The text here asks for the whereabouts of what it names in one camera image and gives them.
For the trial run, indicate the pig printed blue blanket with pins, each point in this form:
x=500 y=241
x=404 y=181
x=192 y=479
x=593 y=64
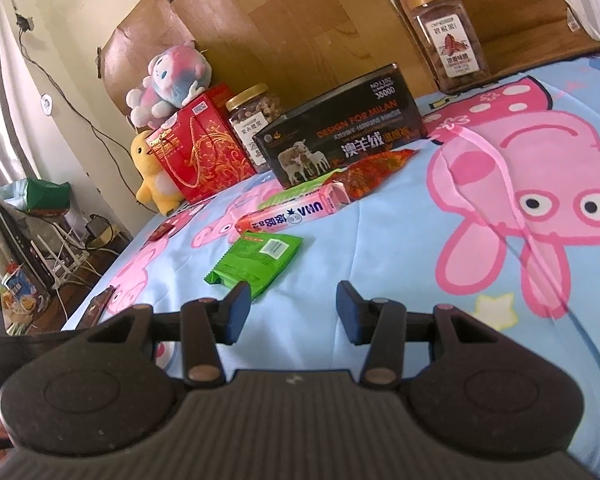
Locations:
x=380 y=240

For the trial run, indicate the pecan jar with gold lid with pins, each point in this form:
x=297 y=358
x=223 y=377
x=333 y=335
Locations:
x=450 y=45

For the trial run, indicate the black box with sheep picture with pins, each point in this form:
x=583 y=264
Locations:
x=340 y=125

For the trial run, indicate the black flat panel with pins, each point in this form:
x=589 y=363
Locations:
x=15 y=240

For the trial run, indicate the nut jar with gold lid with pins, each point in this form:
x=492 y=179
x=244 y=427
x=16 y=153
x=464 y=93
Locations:
x=252 y=115

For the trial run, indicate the yellow duck plush toy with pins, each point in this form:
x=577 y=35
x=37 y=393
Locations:
x=155 y=180

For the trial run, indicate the pink plush toy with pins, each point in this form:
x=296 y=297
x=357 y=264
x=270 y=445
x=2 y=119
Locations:
x=175 y=80

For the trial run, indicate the red and green snack packet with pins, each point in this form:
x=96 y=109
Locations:
x=375 y=175

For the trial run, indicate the black power adapter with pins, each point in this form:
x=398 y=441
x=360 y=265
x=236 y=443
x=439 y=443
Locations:
x=99 y=227

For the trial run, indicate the blue snack box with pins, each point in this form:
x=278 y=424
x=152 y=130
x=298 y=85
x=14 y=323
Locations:
x=25 y=292

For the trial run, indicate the green bag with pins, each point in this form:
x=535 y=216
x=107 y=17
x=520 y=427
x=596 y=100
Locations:
x=40 y=195

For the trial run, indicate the white wall socket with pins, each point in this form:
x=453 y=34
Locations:
x=46 y=104

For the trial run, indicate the small red packet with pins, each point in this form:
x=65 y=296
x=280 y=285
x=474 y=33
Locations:
x=161 y=231

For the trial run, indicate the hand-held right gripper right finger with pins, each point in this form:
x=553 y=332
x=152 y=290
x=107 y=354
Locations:
x=347 y=310

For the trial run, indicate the pink candy box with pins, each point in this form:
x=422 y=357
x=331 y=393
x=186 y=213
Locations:
x=290 y=212

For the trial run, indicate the dark brown packet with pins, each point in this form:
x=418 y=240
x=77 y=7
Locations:
x=97 y=307

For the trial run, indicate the red gift box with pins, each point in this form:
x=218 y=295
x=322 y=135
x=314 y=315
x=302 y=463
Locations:
x=205 y=155

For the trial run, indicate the white router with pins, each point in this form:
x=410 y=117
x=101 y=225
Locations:
x=65 y=260

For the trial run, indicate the light green snack packet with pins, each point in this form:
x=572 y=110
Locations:
x=290 y=192

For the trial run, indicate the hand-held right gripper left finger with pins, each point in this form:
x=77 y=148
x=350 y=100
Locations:
x=240 y=310

